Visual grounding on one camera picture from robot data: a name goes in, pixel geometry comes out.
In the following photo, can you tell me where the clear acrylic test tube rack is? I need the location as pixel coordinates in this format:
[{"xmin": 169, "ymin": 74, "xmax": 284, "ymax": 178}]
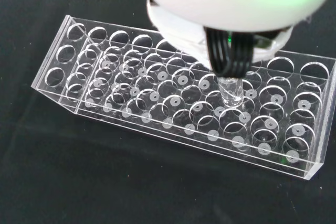
[{"xmin": 30, "ymin": 14, "xmax": 336, "ymax": 183}]

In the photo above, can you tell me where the black bench cloth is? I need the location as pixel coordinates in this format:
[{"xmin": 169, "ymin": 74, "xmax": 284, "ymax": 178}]
[{"xmin": 0, "ymin": 0, "xmax": 336, "ymax": 224}]

